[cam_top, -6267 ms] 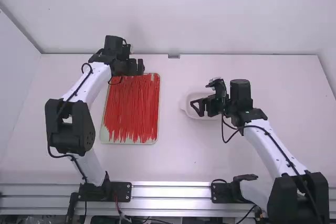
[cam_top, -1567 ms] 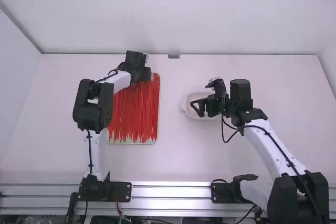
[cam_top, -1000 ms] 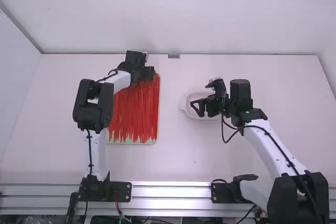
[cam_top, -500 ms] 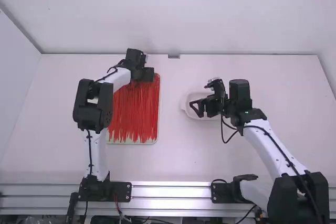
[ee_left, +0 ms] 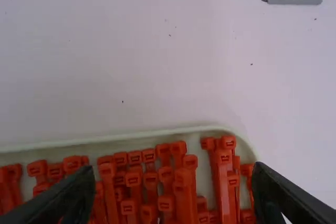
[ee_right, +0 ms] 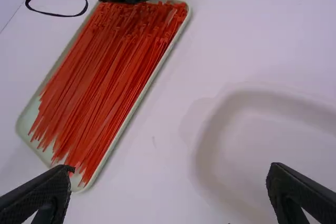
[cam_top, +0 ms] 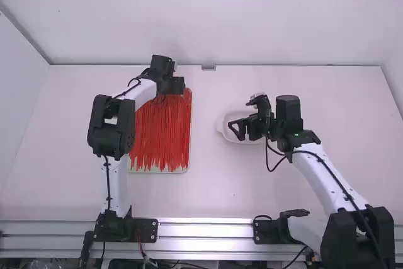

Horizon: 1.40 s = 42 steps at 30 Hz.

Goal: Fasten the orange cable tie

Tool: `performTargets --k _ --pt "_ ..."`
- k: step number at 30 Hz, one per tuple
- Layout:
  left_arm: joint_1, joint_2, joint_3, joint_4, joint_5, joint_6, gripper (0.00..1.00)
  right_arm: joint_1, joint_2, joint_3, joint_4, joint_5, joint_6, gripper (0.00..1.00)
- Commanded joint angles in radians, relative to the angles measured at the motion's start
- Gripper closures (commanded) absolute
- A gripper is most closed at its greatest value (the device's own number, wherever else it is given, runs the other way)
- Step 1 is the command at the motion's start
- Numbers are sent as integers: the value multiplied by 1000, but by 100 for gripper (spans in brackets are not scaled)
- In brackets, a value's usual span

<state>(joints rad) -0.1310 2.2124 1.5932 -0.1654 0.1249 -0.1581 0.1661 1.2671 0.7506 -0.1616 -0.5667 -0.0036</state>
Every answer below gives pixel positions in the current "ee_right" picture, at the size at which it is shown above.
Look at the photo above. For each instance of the pale tray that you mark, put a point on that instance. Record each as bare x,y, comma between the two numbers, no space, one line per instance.
22,129

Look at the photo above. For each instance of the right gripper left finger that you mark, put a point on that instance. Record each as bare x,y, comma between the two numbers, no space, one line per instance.
39,197

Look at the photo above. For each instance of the white dish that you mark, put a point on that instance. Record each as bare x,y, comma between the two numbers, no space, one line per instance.
262,134

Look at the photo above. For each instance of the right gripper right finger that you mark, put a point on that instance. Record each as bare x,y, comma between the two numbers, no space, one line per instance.
294,197

